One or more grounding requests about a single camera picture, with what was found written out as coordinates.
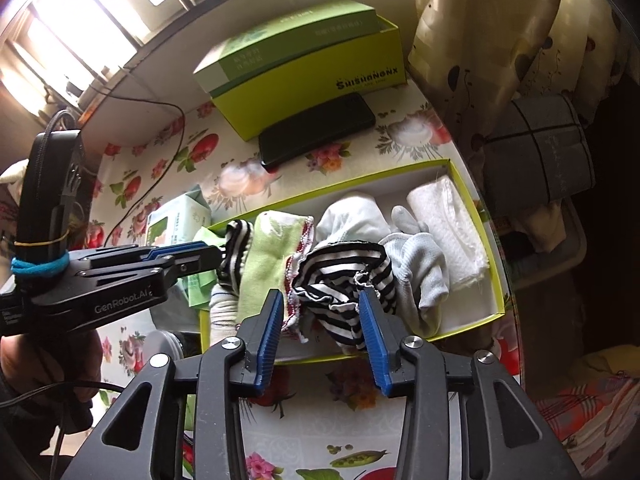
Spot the clear plastic cup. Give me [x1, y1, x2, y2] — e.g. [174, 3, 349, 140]
[145, 330, 186, 361]

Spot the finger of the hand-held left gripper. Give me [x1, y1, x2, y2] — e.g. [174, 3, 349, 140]
[79, 249, 224, 289]
[69, 241, 226, 266]

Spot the green shoe box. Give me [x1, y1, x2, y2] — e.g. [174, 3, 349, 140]
[212, 15, 406, 142]

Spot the white plastic tub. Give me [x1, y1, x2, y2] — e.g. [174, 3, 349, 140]
[510, 195, 588, 291]

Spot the wet wipes pack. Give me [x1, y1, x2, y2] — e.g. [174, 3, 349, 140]
[145, 185, 215, 261]

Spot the green cloth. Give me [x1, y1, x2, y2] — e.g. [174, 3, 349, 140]
[187, 227, 226, 311]

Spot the person's left hand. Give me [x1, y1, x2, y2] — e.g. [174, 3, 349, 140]
[0, 330, 104, 434]

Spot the light green red-trimmed towel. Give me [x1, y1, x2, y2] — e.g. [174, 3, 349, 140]
[237, 211, 317, 331]

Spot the cream patterned curtain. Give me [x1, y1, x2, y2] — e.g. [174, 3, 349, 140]
[407, 0, 631, 161]

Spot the floral tablecloth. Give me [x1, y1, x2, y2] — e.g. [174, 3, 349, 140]
[85, 80, 521, 480]

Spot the white sock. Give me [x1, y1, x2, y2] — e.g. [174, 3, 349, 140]
[316, 195, 391, 253]

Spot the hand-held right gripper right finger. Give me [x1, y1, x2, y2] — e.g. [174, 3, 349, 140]
[358, 287, 583, 480]

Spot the metal window railing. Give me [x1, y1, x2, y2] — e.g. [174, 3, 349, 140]
[0, 0, 311, 126]

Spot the red plaid cloth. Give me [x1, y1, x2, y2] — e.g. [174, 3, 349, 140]
[535, 375, 640, 480]

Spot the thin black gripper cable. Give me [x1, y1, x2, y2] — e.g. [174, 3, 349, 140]
[0, 381, 130, 407]

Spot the grey checked cushion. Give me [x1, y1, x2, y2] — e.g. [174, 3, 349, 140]
[480, 92, 598, 216]

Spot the green white flat box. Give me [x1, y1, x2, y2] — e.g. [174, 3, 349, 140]
[192, 0, 378, 98]

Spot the black white striped cloth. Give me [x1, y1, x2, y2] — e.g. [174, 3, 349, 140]
[217, 219, 257, 293]
[290, 241, 391, 356]

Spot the green-edged white box tray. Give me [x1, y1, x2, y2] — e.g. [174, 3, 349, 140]
[199, 158, 506, 365]

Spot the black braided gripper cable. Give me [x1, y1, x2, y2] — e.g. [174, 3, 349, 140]
[30, 109, 81, 271]

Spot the black phone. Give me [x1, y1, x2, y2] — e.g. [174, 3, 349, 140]
[258, 92, 377, 171]

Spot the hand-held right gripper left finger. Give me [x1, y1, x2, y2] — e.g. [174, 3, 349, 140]
[60, 288, 285, 480]

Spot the white fluffy towel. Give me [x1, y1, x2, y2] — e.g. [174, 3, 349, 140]
[406, 176, 490, 291]

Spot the cream bandage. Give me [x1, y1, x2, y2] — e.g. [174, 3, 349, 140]
[209, 285, 242, 347]

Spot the black power cable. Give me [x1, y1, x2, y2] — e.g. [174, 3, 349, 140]
[90, 91, 187, 241]

